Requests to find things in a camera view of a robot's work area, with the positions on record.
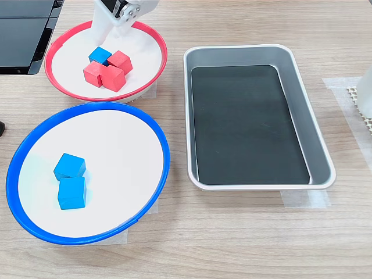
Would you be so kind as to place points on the blue cube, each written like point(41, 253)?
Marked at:
point(71, 193)
point(69, 165)
point(100, 54)

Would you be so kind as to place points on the red cube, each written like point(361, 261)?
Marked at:
point(91, 72)
point(120, 59)
point(113, 78)

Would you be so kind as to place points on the red-rimmed white plate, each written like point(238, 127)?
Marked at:
point(69, 64)

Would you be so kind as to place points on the clear tape strip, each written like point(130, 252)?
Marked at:
point(116, 238)
point(149, 91)
point(340, 84)
point(305, 199)

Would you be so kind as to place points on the black glossy device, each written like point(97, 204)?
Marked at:
point(20, 40)

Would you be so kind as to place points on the small black object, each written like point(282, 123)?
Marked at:
point(1, 129)

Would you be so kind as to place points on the blue-rimmed white plate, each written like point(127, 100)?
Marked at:
point(116, 189)

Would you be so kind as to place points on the black mat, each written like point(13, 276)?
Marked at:
point(247, 130)

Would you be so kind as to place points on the steel tray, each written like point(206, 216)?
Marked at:
point(316, 151)

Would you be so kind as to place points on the pale perforated plate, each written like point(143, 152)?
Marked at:
point(352, 94)

